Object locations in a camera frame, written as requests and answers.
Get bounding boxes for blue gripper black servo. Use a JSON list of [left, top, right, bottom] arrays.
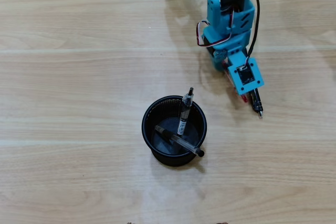
[[202, 29, 251, 74]]

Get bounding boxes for red retractable pen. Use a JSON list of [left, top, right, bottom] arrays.
[[221, 60, 249, 104]]

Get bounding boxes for black retractable pen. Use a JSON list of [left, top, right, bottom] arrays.
[[247, 88, 264, 119]]

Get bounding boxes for clear pen with grey grip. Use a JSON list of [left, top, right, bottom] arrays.
[[176, 87, 195, 136]]

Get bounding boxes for clear capped pen black grip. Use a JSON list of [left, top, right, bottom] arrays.
[[154, 125, 205, 158]]

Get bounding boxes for black mesh pen holder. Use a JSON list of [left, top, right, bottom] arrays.
[[141, 94, 208, 167]]

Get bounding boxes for red white black servo wire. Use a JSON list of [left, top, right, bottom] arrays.
[[196, 6, 235, 48]]

